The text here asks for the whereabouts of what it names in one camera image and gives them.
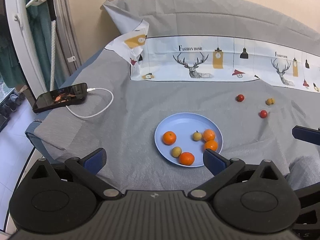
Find black smartphone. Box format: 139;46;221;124
33;83;88;113

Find deer print pillowcase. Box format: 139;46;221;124
105;2;319;93

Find red tomato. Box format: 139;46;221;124
236;94;245;102
259;110;268;118

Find grey bed sheet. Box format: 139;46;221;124
25;0;319;192

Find grey curtain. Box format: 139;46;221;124
54;0;82;76

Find yellow-green round fruit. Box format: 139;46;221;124
171;146;182;158

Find red tomato upper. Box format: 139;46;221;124
236;94;245;102

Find garment steamer pole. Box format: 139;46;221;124
46;0;56;91

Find hanging green clothes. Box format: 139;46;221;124
1;0;51;90

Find orange back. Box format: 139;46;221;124
204;140;219;151

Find blue plate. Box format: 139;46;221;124
154;113;223;167

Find white charging cable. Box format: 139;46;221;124
65;87;115;119

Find large orange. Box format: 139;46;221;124
162;131;177;145

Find red tomato lower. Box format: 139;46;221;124
259;110;268;118

